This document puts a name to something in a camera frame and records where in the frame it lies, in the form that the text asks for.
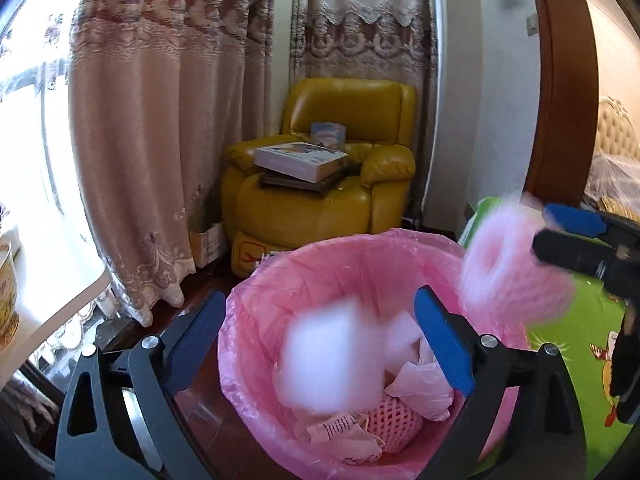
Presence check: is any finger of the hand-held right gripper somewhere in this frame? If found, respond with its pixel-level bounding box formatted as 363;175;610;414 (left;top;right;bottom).
542;203;640;241
532;229;640;286

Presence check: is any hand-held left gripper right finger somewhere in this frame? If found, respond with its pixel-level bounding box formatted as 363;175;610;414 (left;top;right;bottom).
414;285;587;480

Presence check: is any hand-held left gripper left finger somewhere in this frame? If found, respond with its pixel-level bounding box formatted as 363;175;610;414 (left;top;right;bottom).
54;290;228;480

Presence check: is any pink foam fruit net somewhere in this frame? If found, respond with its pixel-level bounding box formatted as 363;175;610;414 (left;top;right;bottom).
459;192;576;326
367;392;423;453

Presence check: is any trash bin with pink bag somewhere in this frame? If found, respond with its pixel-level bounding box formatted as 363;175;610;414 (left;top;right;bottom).
217;227;533;468

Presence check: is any golden patterned pillow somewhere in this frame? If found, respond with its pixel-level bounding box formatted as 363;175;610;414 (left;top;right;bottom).
597;195;640;223

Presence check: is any green printed tablecloth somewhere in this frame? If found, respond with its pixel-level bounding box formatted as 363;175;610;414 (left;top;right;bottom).
460;197;640;480

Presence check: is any small cardboard box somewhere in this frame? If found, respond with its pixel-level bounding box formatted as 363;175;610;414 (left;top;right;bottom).
190;222;226;268

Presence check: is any beige tufted bed headboard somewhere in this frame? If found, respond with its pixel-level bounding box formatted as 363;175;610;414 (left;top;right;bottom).
582;95;640;211

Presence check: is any crumpled printed wrapper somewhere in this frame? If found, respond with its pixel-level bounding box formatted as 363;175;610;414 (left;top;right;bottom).
295;410;386;466

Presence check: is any white side table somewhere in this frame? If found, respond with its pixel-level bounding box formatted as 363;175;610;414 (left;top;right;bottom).
0;205;111;391

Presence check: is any yellow leather armchair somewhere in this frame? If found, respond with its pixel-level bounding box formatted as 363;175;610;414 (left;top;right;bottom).
220;77;417;278

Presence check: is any yellow patterned container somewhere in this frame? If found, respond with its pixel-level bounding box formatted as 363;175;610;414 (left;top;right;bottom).
0;240;21;351

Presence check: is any dark flat book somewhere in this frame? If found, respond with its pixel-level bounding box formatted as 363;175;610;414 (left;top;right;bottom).
259;162;361;195

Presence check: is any beige patterned curtain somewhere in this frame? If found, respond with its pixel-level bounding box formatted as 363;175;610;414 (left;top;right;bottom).
67;0;281;326
292;0;446;221

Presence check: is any thick white book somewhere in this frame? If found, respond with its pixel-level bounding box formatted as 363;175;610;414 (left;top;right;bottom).
254;142;349;183

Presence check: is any brown wooden door frame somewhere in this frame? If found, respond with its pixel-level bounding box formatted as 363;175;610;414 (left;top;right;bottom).
522;0;601;208

